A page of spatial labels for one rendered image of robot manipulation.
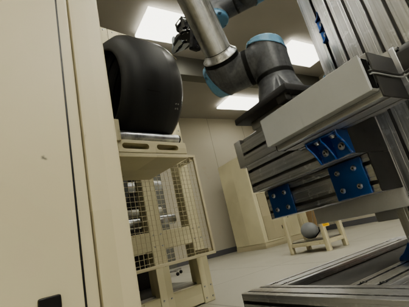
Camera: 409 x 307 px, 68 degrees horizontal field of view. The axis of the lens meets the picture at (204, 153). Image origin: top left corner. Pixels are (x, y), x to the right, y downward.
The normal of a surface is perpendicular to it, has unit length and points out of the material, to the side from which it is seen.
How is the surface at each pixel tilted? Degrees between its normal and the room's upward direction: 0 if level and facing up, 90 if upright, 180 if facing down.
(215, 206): 90
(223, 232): 90
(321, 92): 90
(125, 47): 75
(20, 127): 90
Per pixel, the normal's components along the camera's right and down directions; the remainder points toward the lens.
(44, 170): 0.63, -0.35
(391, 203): -0.85, 0.04
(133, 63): -0.04, -0.28
